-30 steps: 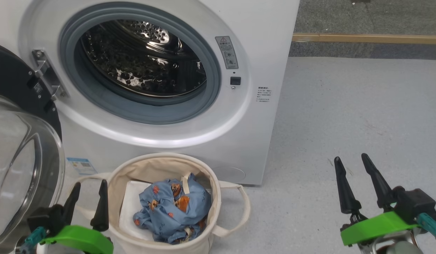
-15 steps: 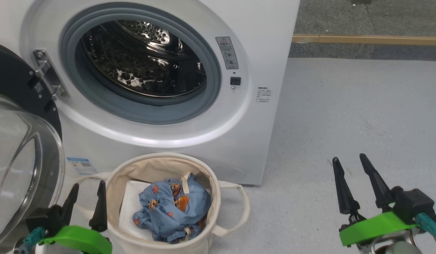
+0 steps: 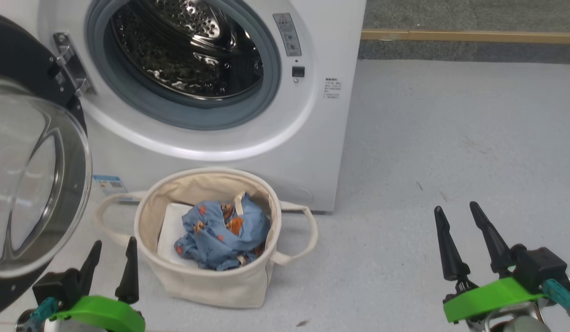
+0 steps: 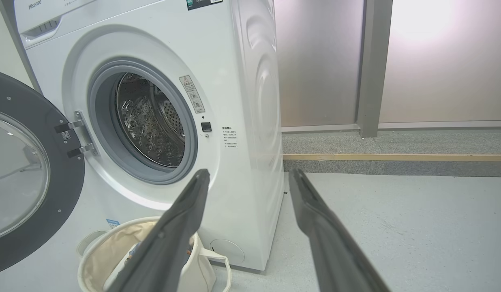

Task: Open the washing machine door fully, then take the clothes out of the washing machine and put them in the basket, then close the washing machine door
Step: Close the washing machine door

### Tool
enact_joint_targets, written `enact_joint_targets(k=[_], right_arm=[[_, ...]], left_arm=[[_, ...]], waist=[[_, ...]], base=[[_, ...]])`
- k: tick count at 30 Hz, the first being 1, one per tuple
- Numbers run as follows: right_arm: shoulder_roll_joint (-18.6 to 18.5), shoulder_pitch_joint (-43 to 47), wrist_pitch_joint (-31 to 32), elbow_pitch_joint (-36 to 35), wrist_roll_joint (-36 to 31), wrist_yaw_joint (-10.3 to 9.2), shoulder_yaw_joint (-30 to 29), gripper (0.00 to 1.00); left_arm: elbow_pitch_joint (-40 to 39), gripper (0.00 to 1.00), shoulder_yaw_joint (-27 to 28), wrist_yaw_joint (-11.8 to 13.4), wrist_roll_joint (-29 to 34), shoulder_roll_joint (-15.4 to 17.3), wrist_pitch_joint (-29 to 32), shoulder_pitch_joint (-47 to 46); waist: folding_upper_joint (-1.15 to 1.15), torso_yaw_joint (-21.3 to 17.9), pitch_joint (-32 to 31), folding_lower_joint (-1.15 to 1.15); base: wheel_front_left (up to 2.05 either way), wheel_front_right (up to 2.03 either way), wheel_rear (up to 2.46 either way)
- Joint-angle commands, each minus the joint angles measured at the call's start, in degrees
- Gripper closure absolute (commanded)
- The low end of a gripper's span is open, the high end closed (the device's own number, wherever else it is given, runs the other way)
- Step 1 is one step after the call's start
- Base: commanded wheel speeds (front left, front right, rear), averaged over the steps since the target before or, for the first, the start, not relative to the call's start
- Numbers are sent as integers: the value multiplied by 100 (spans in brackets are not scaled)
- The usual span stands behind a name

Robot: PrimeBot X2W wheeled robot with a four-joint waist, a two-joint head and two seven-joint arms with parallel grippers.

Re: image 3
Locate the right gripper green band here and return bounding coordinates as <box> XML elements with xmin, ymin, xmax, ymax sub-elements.
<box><xmin>434</xmin><ymin>202</ymin><xmax>551</xmax><ymax>323</ymax></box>

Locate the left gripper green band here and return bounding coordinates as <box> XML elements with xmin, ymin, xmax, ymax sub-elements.
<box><xmin>50</xmin><ymin>237</ymin><xmax>146</xmax><ymax>332</ymax></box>

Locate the blue cartoon print garment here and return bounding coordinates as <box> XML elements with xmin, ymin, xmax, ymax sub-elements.
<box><xmin>174</xmin><ymin>193</ymin><xmax>271</xmax><ymax>271</ymax></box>

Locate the cream canvas laundry basket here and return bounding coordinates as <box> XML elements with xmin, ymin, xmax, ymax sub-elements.
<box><xmin>94</xmin><ymin>167</ymin><xmax>319</xmax><ymax>308</ymax></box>

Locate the white washing machine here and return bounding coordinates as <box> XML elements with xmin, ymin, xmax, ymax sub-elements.
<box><xmin>36</xmin><ymin>0</ymin><xmax>367</xmax><ymax>213</ymax></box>

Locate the metal door hinge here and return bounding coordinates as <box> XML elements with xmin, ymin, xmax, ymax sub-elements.
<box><xmin>52</xmin><ymin>32</ymin><xmax>97</xmax><ymax>97</ymax></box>

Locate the steel washing machine drum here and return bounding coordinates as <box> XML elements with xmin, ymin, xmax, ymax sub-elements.
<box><xmin>111</xmin><ymin>0</ymin><xmax>264</xmax><ymax>99</ymax></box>

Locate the white folded cloth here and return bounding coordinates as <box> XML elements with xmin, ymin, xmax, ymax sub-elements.
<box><xmin>157</xmin><ymin>203</ymin><xmax>207</xmax><ymax>269</ymax></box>

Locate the blue white energy label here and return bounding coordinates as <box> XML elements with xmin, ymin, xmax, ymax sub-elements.
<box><xmin>92</xmin><ymin>175</ymin><xmax>129</xmax><ymax>202</ymax></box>

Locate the grey warning sticker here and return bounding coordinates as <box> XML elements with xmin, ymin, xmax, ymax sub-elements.
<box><xmin>273</xmin><ymin>13</ymin><xmax>303</xmax><ymax>57</ymax></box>

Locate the teal left camera cable connector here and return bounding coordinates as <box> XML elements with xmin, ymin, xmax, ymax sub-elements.
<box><xmin>28</xmin><ymin>296</ymin><xmax>59</xmax><ymax>332</ymax></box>

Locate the teal camera cable connector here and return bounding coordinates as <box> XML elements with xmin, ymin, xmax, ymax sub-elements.
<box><xmin>28</xmin><ymin>296</ymin><xmax>59</xmax><ymax>332</ymax></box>
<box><xmin>541</xmin><ymin>279</ymin><xmax>570</xmax><ymax>321</ymax></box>

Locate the teal right camera cable connector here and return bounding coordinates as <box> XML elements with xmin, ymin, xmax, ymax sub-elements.
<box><xmin>541</xmin><ymin>279</ymin><xmax>570</xmax><ymax>321</ymax></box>

